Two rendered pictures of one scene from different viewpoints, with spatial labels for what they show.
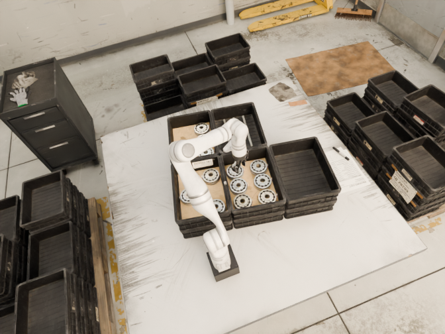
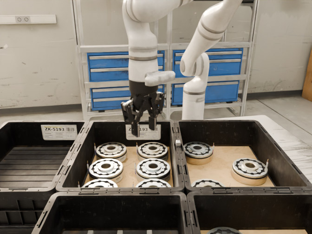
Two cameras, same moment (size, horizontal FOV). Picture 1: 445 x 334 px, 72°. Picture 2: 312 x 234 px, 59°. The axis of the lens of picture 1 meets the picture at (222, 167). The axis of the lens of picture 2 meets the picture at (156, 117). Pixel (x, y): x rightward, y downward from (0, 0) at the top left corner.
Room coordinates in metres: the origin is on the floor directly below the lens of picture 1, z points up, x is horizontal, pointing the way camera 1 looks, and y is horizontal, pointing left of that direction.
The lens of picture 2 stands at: (1.66, -0.05, 1.33)
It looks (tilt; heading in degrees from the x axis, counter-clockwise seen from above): 23 degrees down; 181
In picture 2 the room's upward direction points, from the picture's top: straight up
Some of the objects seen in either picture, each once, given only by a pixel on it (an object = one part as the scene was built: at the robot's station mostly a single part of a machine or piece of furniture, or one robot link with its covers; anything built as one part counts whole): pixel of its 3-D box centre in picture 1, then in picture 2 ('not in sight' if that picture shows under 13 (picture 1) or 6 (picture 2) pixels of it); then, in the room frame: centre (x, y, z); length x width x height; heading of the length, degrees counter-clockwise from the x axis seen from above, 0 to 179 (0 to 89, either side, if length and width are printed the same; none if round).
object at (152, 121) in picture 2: not in sight; (152, 123); (0.95, -0.08, 1.01); 0.02 x 0.01 x 0.04; 46
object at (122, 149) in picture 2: (267, 197); (111, 149); (0.85, -0.22, 0.86); 0.10 x 0.10 x 0.01
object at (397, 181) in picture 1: (402, 185); not in sight; (1.01, -1.24, 0.41); 0.31 x 0.02 x 0.16; 12
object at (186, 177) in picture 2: (198, 187); (229, 150); (0.95, 0.15, 0.92); 0.40 x 0.30 x 0.02; 2
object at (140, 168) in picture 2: (238, 185); (153, 167); (0.95, -0.07, 0.86); 0.10 x 0.10 x 0.01
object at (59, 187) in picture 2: (251, 177); (127, 151); (0.96, -0.15, 0.92); 0.40 x 0.30 x 0.02; 2
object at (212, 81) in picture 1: (204, 97); not in sight; (2.35, 0.06, 0.37); 0.40 x 0.30 x 0.45; 102
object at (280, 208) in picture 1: (251, 182); (127, 165); (0.96, -0.15, 0.87); 0.40 x 0.30 x 0.11; 2
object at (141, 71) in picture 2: (236, 146); (148, 67); (0.99, -0.08, 1.17); 0.11 x 0.09 x 0.06; 46
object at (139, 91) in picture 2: (239, 156); (143, 93); (0.98, -0.10, 1.10); 0.08 x 0.08 x 0.09
